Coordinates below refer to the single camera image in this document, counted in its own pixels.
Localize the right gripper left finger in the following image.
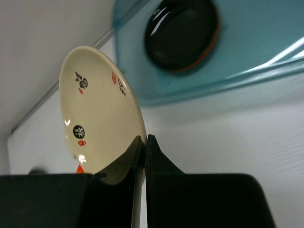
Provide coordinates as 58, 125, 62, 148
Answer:
0, 136, 143, 228

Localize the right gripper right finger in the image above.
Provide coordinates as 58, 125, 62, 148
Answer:
145, 135, 276, 228

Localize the orange plate front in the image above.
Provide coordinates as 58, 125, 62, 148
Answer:
76, 165, 85, 173

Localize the orange plate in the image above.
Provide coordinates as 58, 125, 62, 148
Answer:
174, 12, 221, 73
76, 165, 85, 173

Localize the cream plate with characters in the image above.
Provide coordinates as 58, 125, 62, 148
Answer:
59, 46, 147, 228

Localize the black plate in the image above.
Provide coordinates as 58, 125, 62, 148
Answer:
144, 0, 218, 71

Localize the teal plastic bin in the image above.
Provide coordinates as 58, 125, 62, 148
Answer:
113, 0, 304, 106

